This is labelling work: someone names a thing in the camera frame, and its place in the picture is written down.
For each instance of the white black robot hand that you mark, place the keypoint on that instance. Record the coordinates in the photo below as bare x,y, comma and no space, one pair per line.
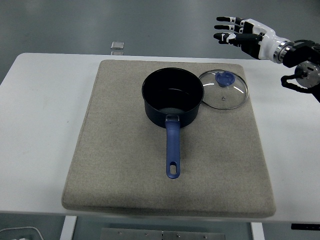
265,41

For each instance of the glass pot lid blue knob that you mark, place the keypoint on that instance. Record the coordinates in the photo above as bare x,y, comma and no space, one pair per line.
225,91

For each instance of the silver floor outlet plate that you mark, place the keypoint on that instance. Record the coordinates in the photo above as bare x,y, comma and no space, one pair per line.
117,45

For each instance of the beige fabric mat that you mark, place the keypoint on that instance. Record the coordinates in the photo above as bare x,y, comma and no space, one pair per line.
140,162

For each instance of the white table leg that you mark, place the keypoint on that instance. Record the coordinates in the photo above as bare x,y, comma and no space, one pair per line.
257,231
68,228

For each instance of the grey metal plate with screws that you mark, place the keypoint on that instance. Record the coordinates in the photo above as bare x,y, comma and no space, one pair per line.
162,234

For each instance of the grey bin with white rim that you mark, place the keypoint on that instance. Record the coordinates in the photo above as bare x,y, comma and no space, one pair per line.
20,233

